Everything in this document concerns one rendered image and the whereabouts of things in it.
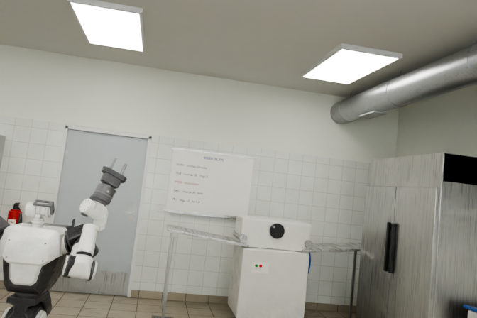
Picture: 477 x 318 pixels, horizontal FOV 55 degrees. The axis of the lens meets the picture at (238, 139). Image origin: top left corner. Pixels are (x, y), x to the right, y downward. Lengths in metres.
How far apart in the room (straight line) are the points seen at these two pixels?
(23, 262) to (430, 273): 3.34
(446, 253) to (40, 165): 4.72
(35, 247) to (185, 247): 4.01
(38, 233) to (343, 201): 4.96
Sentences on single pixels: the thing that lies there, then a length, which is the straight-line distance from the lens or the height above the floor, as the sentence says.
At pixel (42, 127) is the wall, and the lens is 6.29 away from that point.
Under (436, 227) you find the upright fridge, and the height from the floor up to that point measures 1.38.
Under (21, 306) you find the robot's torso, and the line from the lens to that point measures 2.42.
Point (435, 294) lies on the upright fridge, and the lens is 4.52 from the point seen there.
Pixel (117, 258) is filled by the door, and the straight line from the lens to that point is 6.22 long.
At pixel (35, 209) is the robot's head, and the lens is 2.37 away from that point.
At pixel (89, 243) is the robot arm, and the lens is 2.08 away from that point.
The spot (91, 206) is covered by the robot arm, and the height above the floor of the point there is 1.37.
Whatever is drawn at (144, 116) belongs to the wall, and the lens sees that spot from 6.15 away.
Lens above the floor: 1.52
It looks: 6 degrees up
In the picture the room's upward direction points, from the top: 6 degrees clockwise
